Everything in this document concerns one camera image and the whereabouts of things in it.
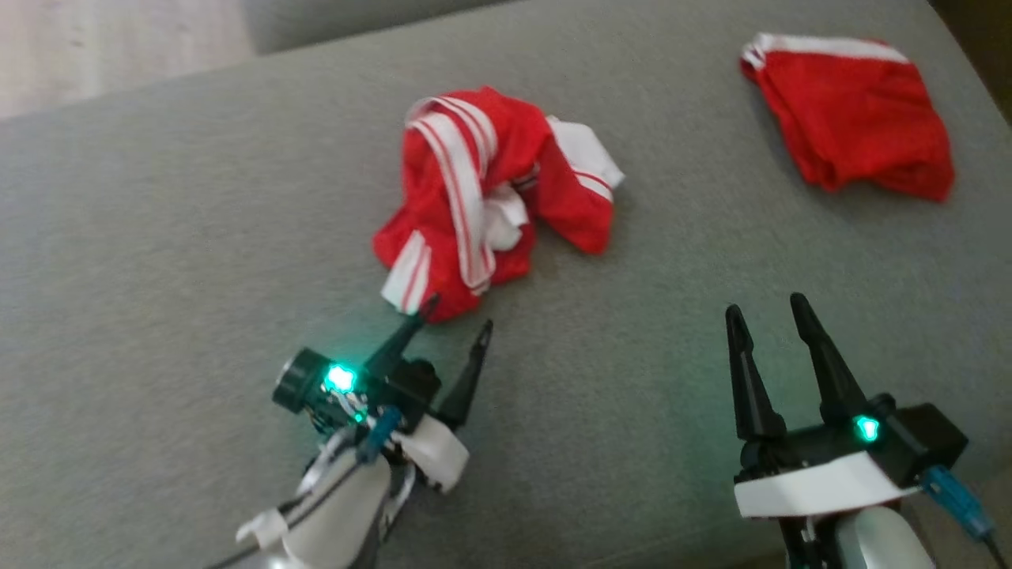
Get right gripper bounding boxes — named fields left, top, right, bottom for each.
left=725, top=292, right=923, bottom=519

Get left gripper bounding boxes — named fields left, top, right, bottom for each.
left=316, top=296, right=494, bottom=492

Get red garment with white stripes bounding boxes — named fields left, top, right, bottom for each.
left=372, top=85, right=625, bottom=324

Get red shorts with white band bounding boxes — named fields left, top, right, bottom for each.
left=740, top=32, right=955, bottom=202

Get large grey sofa seat cushion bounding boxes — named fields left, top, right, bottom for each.
left=0, top=0, right=1012, bottom=569

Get small grey sofa cushion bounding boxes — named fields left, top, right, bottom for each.
left=241, top=0, right=507, bottom=56

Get yellow furniture piece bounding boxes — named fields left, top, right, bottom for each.
left=929, top=0, right=1012, bottom=127

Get left blue cable connector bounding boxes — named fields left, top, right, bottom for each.
left=356, top=406, right=403, bottom=464

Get blue cable connector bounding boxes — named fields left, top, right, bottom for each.
left=921, top=465, right=1009, bottom=569
left=356, top=406, right=403, bottom=464

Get right blue cable connector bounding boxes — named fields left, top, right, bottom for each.
left=921, top=465, right=1009, bottom=569

